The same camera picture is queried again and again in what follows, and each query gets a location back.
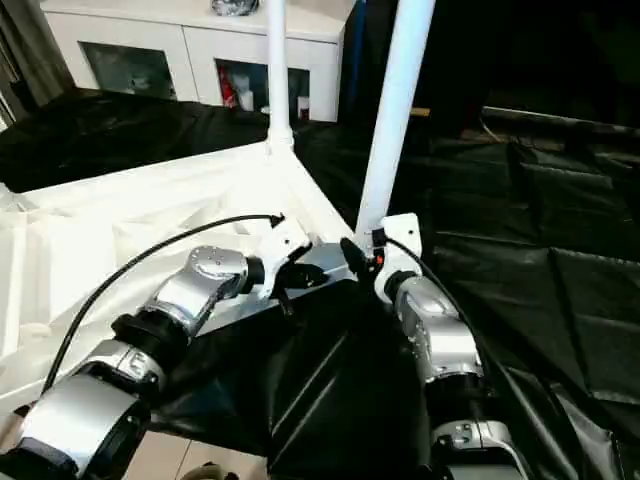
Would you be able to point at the white plastic table leg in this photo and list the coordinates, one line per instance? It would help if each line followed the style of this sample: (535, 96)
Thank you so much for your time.
(278, 70)
(395, 110)
(6, 195)

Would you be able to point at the white plastic table top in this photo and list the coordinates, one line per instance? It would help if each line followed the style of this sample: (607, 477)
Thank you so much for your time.
(110, 240)

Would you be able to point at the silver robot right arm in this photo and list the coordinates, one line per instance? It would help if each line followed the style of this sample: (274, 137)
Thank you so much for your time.
(440, 340)

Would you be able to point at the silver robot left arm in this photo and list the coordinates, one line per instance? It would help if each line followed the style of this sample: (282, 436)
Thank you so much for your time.
(170, 320)

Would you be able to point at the black mat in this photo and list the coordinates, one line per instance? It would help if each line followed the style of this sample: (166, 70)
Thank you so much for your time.
(430, 400)

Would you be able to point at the small yellow label tag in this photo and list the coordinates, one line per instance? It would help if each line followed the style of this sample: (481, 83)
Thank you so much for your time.
(420, 111)

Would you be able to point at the black robot left foot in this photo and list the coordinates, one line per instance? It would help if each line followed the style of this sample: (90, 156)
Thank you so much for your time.
(205, 473)

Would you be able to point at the dark grey bar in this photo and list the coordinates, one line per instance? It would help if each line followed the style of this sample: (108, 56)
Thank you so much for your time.
(560, 122)

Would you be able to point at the white glass-door cabinet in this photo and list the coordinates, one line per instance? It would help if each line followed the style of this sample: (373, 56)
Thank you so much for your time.
(170, 45)

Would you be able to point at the shiny silver ornament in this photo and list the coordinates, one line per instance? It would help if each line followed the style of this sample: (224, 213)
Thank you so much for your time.
(236, 6)

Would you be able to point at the grey metal rack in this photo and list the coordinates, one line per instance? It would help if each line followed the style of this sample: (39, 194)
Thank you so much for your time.
(25, 50)

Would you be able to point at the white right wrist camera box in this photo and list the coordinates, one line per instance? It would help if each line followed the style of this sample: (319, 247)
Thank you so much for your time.
(400, 245)

